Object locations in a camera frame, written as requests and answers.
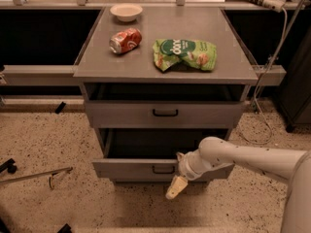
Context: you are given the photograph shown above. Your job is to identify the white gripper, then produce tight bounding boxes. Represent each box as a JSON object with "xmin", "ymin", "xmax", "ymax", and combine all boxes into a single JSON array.
[{"xmin": 165, "ymin": 149, "xmax": 215, "ymax": 200}]

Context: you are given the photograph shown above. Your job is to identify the grey drawer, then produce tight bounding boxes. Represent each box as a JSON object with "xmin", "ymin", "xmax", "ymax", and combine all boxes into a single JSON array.
[
  {"xmin": 92, "ymin": 128, "xmax": 228, "ymax": 183},
  {"xmin": 85, "ymin": 101, "xmax": 243, "ymax": 129}
]

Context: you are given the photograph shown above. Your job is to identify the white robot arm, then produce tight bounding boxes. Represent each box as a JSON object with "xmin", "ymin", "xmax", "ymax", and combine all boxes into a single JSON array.
[{"xmin": 166, "ymin": 137, "xmax": 311, "ymax": 233}]

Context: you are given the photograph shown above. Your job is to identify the grey drawer cabinet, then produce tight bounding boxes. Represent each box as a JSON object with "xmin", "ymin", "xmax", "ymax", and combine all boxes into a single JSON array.
[{"xmin": 74, "ymin": 7, "xmax": 258, "ymax": 183}]

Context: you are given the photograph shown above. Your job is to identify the grey top drawer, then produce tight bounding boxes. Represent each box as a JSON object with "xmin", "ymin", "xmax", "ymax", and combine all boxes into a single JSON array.
[{"xmin": 85, "ymin": 101, "xmax": 243, "ymax": 129}]

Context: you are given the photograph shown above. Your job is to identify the green chip bag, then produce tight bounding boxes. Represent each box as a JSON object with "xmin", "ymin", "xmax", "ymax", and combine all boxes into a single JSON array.
[{"xmin": 153, "ymin": 39, "xmax": 217, "ymax": 72}]

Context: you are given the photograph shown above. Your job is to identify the metal rod with clip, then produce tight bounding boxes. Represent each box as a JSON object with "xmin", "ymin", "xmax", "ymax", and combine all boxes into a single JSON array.
[{"xmin": 0, "ymin": 167, "xmax": 73, "ymax": 190}]

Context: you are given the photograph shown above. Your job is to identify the black floor foot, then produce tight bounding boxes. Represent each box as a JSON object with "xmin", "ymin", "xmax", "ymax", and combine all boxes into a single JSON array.
[{"xmin": 57, "ymin": 224, "xmax": 72, "ymax": 233}]

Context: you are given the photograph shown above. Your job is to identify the dark side cabinet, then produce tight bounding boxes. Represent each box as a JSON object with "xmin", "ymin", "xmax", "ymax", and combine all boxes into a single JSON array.
[{"xmin": 274, "ymin": 28, "xmax": 311, "ymax": 133}]

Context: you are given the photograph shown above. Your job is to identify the orange soda can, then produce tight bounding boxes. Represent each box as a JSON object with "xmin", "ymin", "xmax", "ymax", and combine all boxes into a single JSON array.
[{"xmin": 109, "ymin": 28, "xmax": 142, "ymax": 54}]

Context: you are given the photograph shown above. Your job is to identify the white ceramic bowl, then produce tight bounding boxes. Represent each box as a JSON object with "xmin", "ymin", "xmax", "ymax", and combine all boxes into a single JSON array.
[{"xmin": 110, "ymin": 4, "xmax": 143, "ymax": 22}]

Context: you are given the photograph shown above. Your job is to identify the black caster wheel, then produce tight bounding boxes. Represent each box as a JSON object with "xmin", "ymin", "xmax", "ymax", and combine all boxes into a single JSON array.
[{"xmin": 0, "ymin": 158, "xmax": 17, "ymax": 174}]

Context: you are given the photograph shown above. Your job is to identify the white cable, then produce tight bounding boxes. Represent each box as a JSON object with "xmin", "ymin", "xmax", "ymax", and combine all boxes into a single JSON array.
[{"xmin": 237, "ymin": 7, "xmax": 290, "ymax": 146}]

